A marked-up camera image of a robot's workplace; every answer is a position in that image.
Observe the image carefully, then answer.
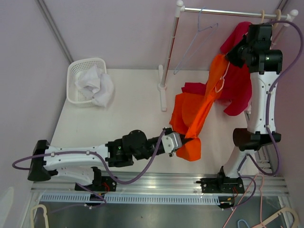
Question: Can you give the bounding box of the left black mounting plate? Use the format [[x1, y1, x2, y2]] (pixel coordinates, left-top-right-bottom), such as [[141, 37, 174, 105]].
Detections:
[[83, 176, 117, 192]]

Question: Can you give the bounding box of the beige hanger on floor right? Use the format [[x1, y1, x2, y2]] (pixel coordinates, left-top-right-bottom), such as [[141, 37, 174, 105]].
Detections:
[[252, 207, 300, 228]]

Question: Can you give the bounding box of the orange t shirt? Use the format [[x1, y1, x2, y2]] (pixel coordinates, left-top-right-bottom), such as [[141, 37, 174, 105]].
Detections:
[[170, 54, 229, 162]]

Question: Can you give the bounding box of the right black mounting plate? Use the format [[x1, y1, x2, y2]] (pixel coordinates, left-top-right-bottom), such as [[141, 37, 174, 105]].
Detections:
[[196, 177, 245, 194]]

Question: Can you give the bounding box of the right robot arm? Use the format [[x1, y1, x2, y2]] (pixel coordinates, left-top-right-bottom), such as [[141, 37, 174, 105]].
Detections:
[[216, 24, 283, 192]]

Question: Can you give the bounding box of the white slotted cable duct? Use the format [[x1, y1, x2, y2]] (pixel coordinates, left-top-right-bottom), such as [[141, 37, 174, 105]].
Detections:
[[40, 193, 220, 205]]

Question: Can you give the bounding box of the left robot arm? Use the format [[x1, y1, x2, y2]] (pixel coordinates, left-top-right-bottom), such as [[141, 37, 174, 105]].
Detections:
[[28, 128, 192, 190]]

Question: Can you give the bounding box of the pink wire hanger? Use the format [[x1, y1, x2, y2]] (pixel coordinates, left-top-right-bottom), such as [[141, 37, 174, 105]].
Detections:
[[215, 62, 230, 93]]

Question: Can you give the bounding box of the blue wire hanger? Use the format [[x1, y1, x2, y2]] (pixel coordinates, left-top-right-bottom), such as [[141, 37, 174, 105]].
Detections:
[[173, 7, 219, 75]]

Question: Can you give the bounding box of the pink hanger on floor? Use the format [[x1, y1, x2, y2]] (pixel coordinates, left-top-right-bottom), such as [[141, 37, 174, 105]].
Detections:
[[222, 173, 266, 228]]

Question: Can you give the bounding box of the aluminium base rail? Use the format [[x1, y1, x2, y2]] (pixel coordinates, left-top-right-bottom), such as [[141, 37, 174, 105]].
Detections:
[[30, 173, 289, 196]]

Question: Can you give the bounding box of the white t shirt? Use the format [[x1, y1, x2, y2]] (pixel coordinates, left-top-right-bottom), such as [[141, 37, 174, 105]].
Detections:
[[75, 65, 114, 108]]

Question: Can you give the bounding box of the beige plastic hanger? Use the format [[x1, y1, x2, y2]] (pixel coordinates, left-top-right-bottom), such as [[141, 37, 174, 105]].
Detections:
[[271, 9, 282, 31], [260, 10, 265, 24]]

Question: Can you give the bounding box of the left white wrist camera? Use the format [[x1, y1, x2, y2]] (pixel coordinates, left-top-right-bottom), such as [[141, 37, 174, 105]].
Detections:
[[161, 128, 184, 157]]

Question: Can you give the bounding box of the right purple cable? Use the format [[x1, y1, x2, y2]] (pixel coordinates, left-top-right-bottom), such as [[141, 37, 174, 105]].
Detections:
[[237, 20, 304, 212]]

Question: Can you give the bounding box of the beige hanger on floor left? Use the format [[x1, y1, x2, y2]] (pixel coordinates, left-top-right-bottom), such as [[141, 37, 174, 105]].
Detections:
[[29, 204, 50, 228]]

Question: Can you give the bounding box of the blue hanger on floor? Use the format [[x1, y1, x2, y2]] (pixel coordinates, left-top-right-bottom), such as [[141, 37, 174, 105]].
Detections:
[[237, 219, 250, 228]]

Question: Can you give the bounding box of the black mounting plate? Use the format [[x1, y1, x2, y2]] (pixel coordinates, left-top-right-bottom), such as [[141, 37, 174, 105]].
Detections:
[[196, 177, 245, 194], [83, 176, 117, 192]]

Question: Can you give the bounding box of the red t shirt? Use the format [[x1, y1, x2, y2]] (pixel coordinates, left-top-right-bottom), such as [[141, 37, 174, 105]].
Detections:
[[181, 20, 253, 116]]

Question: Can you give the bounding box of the pink t shirt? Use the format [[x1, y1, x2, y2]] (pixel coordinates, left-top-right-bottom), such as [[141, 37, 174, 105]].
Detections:
[[244, 100, 251, 123]]

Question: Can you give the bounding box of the beige hanger on floor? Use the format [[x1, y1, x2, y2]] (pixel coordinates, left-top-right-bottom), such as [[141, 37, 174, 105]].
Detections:
[[252, 207, 300, 228], [29, 204, 50, 228]]

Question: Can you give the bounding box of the metal clothes rack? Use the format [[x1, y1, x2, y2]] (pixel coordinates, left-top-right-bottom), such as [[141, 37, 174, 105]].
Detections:
[[157, 0, 304, 112]]

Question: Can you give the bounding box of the white plastic laundry basket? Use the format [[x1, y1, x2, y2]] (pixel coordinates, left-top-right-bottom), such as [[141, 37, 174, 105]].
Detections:
[[66, 57, 107, 108]]

